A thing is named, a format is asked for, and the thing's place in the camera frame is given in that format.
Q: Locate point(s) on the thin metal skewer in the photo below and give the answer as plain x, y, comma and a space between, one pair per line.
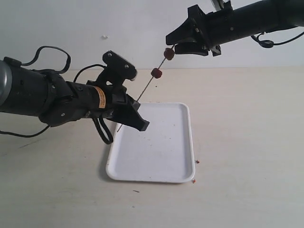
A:
151, 78

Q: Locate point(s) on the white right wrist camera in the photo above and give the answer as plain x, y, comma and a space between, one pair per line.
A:
221, 4

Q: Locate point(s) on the white rectangular tray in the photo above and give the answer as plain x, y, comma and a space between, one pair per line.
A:
163, 153

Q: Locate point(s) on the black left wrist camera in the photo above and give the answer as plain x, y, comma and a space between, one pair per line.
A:
120, 66

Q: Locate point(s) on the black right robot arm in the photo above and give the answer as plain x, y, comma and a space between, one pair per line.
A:
265, 16

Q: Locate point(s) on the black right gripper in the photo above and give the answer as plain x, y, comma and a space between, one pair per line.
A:
193, 36

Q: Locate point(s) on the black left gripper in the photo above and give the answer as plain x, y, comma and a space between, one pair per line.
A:
107, 98

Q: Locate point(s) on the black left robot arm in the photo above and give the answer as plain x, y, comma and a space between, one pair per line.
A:
47, 95

